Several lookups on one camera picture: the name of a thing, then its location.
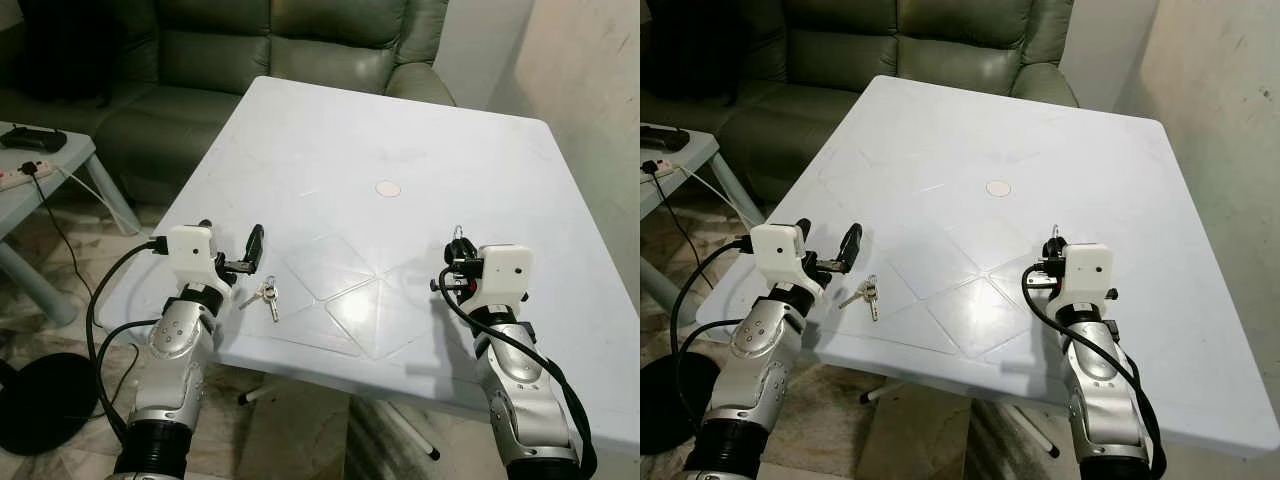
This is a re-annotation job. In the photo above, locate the black power cable with plug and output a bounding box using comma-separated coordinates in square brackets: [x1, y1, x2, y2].
[20, 160, 106, 301]
[648, 158, 716, 266]

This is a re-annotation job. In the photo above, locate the small grey side table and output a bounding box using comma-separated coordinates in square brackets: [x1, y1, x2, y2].
[640, 122, 766, 326]
[0, 120, 143, 329]

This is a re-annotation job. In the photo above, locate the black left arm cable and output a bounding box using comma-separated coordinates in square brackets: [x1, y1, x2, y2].
[85, 238, 171, 441]
[670, 235, 753, 441]

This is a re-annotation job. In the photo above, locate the dark green leather sofa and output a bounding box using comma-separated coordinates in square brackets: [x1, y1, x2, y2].
[640, 0, 1081, 206]
[0, 0, 456, 206]

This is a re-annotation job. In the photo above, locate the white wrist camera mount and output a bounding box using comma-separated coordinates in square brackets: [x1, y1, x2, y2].
[1060, 243, 1115, 311]
[750, 222, 826, 301]
[470, 244, 534, 313]
[165, 224, 236, 301]

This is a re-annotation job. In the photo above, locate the black round stand base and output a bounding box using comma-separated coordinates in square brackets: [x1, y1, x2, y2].
[640, 352, 721, 456]
[0, 352, 103, 457]

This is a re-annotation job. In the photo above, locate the thin white cable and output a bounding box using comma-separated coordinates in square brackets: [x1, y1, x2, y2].
[668, 160, 746, 216]
[55, 165, 116, 206]

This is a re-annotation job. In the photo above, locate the black flat electronic device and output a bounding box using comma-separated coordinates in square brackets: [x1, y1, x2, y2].
[0, 127, 68, 153]
[640, 125, 691, 153]

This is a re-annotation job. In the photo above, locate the black fabric item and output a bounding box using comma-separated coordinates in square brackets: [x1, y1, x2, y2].
[15, 0, 113, 106]
[645, 0, 741, 106]

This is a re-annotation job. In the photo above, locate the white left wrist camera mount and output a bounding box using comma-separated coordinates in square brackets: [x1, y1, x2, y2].
[165, 224, 236, 301]
[750, 222, 826, 301]

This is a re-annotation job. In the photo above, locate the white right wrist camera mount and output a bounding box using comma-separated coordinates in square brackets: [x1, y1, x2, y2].
[1060, 243, 1115, 311]
[470, 244, 534, 313]

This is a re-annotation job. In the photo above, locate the white plastic table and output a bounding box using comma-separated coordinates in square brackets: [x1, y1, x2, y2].
[695, 75, 1280, 461]
[100, 75, 641, 461]

